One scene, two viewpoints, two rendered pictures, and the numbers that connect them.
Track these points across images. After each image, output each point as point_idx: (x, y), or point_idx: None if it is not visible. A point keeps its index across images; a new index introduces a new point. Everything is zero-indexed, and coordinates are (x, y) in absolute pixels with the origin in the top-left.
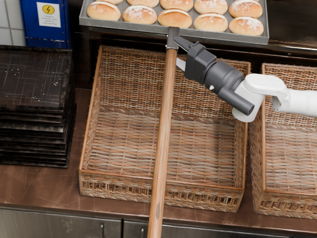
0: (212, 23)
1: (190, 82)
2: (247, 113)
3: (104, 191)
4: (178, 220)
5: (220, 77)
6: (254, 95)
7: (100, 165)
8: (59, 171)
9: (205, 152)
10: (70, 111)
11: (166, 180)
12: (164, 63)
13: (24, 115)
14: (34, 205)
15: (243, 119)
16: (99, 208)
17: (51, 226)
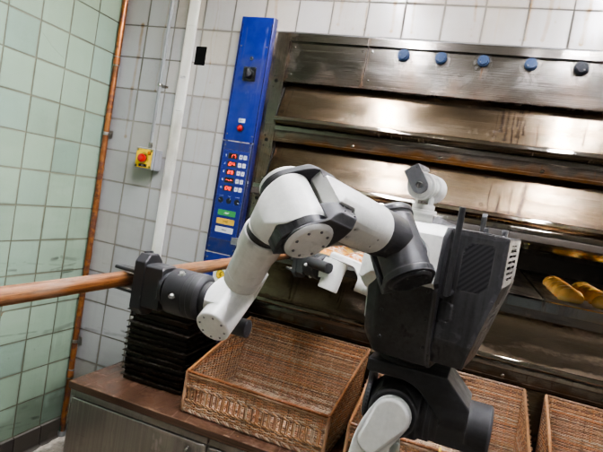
0: (326, 252)
1: (315, 362)
2: (324, 267)
3: (202, 406)
4: (259, 448)
5: (313, 255)
6: (335, 261)
7: (211, 401)
8: (172, 395)
9: (312, 421)
10: (205, 352)
11: (258, 393)
12: (297, 339)
13: (165, 317)
14: (135, 404)
15: (324, 285)
16: (190, 421)
17: (141, 447)
